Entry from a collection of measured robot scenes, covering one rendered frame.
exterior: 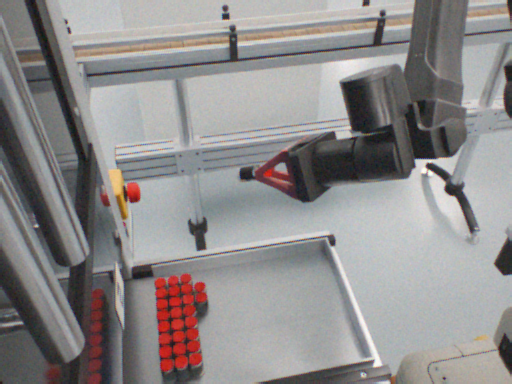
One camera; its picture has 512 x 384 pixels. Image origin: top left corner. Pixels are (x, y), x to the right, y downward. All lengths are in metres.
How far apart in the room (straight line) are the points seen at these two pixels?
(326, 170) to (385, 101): 0.11
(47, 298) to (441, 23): 0.53
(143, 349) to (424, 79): 0.61
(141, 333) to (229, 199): 1.50
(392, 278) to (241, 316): 1.28
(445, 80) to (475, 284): 1.64
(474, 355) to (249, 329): 0.93
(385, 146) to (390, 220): 1.78
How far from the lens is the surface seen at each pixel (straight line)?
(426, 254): 2.25
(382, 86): 0.56
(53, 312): 0.24
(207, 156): 1.81
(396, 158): 0.57
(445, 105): 0.63
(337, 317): 0.93
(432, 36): 0.65
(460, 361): 1.66
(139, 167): 1.82
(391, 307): 2.05
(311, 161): 0.61
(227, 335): 0.90
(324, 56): 1.66
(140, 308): 0.96
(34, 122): 0.25
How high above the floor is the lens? 1.66
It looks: 44 degrees down
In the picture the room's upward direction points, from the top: straight up
